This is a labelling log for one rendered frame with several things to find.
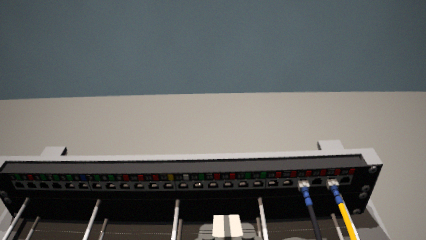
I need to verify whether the yellow cable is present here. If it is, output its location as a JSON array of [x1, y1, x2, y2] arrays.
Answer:
[[335, 196, 357, 240]]

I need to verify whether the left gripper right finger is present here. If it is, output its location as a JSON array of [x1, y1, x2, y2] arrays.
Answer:
[[226, 215, 306, 240]]

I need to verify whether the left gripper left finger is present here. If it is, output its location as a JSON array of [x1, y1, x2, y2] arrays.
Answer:
[[195, 215, 228, 240]]

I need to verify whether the black cable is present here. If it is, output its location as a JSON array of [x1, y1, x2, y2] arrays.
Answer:
[[305, 198, 322, 240]]

